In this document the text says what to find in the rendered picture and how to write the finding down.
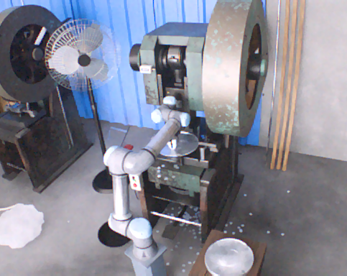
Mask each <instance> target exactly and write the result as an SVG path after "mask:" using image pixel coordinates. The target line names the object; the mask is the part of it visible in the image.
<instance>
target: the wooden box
mask: <svg viewBox="0 0 347 276"><path fill-rule="evenodd" d="M222 239H236V240H240V241H242V242H243V243H245V244H246V245H247V247H250V249H251V251H252V253H253V255H254V258H253V264H252V266H251V269H250V271H249V273H247V274H246V275H244V276H260V275H261V273H262V265H263V261H264V257H265V252H266V248H267V244H265V243H262V242H257V241H254V240H253V241H252V240H250V239H246V238H242V237H238V236H234V235H231V234H227V233H225V232H220V231H216V230H213V229H211V231H210V233H209V235H208V237H207V239H206V241H205V244H204V245H203V247H202V249H201V251H200V253H199V255H198V256H197V258H196V261H195V264H194V265H193V267H192V269H191V271H190V273H189V275H188V276H214V275H212V274H211V273H210V272H209V271H208V269H207V268H206V264H205V253H206V251H207V250H208V248H209V246H210V245H211V244H214V243H215V242H218V241H220V240H222Z"/></svg>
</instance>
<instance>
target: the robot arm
mask: <svg viewBox="0 0 347 276"><path fill-rule="evenodd" d="M152 120H153V121H154V122H155V123H160V122H162V121H166V124H165V125H164V126H163V127H162V128H161V130H160V131H159V132H158V133H157V134H156V136H155V137H154V138H153V139H152V140H151V142H150V143H149V144H148V145H147V146H146V147H145V148H141V149H140V150H139V151H138V152H134V151H131V150H129V149H125V148H123V147H118V146H112V147H110V148H109V149H108V150H107V152H106V153H105V155H104V159H103V161H104V164H105V165H106V166H107V167H108V168H109V173H110V174H111V175H112V180H113V195H114V211H112V213H111V214H110V218H109V219H108V224H109V226H110V228H112V229H113V230H114V231H117V232H119V233H121V234H123V235H124V236H127V237H129V238H130V239H132V240H133V243H134V244H133V247H132V251H133V253H134V255H135V257H136V258H137V259H139V260H149V259H151V258H153V257H155V256H156V255H157V253H158V245H157V243H156V241H155V240H154V239H153V234H152V227H151V224H150V223H149V222H148V220H146V219H144V218H132V211H131V210H130V209H129V182H128V175H136V174H139V173H142V172H144V171H145V170H147V169H148V168H149V167H151V166H152V165H153V164H154V162H155V161H156V159H157V155H158V154H159V153H160V152H161V151H162V150H163V148H164V147H165V146H166V145H167V144H168V145H169V146H170V148H171V149H172V150H174V149H175V148H176V146H177V143H178V140H179V138H178V132H179V134H180V133H181V131H180V127H181V126H183V127H186V126H188V124H189V123H190V115H189V114H186V113H184V112H180V111H177V107H176V100H175V97H173V96H167V97H165V98H164V99H163V104H162V105H161V106H160V107H159V108H158V109H155V110H154V111H153V112H152Z"/></svg>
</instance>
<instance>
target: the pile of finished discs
mask: <svg viewBox="0 0 347 276"><path fill-rule="evenodd" d="M253 258H254V255H253V253H252V251H251V249H250V247H247V245H246V244H245V243H243V242H242V241H240V240H236V239H222V240H220V241H217V242H215V243H214V244H211V245H210V246H209V248H208V250H207V251H206V253H205V264H206V268H207V269H208V271H209V272H210V273H211V274H212V275H214V276H244V275H246V274H247V273H249V271H250V269H251V266H252V264H253Z"/></svg>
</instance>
